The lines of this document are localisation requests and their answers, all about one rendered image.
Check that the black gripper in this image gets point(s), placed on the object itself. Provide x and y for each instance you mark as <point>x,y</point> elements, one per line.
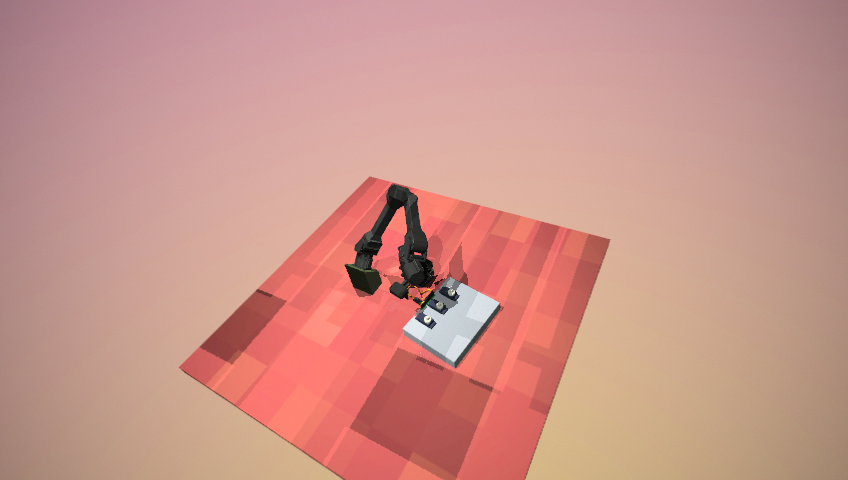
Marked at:
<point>400,290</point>

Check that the black pin header strip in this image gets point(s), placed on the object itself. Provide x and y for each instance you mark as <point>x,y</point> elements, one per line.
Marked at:
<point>427,300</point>

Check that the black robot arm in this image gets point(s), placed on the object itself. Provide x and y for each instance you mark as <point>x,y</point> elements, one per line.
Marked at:
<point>415,239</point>

